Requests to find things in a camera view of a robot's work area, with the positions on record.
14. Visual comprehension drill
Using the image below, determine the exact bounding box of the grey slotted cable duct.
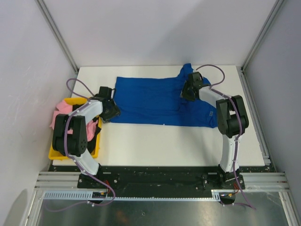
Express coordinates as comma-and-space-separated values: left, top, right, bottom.
42, 190, 222, 203

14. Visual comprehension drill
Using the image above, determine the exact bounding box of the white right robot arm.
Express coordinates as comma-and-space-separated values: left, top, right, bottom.
181, 72, 249, 189

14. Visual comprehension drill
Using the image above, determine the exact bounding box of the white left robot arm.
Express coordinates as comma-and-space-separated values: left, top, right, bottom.
52, 86, 120, 188

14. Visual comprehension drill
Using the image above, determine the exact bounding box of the pink t shirt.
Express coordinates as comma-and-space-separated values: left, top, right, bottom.
50, 100, 98, 142

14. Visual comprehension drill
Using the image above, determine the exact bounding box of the aluminium frame post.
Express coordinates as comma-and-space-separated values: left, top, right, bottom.
240, 0, 287, 71
35, 0, 79, 74

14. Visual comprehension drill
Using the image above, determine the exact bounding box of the black t shirt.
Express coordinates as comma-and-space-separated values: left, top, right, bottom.
67, 103, 102, 157

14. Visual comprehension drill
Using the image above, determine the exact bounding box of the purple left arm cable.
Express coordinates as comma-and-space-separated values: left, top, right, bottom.
44, 78, 116, 212

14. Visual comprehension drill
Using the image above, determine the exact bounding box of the left aluminium frame post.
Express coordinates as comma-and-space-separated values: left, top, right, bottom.
35, 0, 79, 74

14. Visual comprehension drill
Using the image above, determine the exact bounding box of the right aluminium frame post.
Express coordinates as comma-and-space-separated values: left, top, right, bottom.
240, 0, 287, 71

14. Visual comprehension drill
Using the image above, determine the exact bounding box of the yellow plastic bin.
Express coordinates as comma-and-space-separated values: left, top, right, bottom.
48, 97, 102, 161

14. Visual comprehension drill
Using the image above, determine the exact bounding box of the blue t shirt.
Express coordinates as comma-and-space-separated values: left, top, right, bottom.
111, 64, 218, 128

